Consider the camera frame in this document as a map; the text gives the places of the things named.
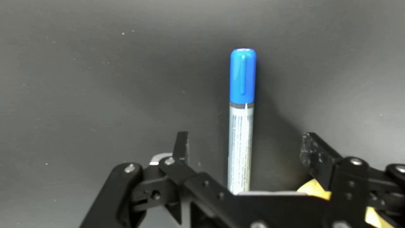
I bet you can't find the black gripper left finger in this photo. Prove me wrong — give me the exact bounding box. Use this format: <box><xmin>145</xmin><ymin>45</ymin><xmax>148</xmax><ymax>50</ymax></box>
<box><xmin>79</xmin><ymin>131</ymin><xmax>237</xmax><ymax>228</ymax></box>

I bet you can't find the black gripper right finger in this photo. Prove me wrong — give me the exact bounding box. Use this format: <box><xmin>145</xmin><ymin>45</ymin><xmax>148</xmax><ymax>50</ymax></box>
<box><xmin>299</xmin><ymin>132</ymin><xmax>405</xmax><ymax>228</ymax></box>

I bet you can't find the blue capped marker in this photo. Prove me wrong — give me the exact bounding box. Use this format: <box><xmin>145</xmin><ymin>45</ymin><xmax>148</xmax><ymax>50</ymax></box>
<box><xmin>226</xmin><ymin>47</ymin><xmax>258</xmax><ymax>197</ymax></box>

